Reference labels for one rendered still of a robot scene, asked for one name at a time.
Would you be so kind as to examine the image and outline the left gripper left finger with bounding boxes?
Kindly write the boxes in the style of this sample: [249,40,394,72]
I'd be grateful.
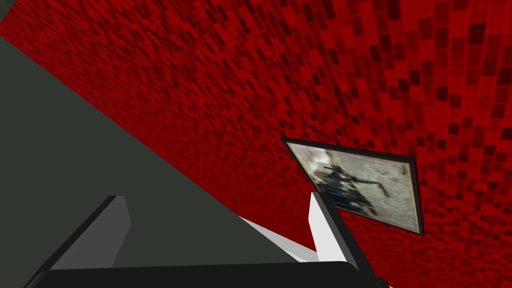
[37,195,132,271]

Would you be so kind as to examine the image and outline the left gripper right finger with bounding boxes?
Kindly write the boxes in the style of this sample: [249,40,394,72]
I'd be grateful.
[307,191,375,277]

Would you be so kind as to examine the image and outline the black framed grey picture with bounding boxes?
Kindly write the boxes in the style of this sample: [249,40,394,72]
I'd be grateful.
[280,138,425,237]

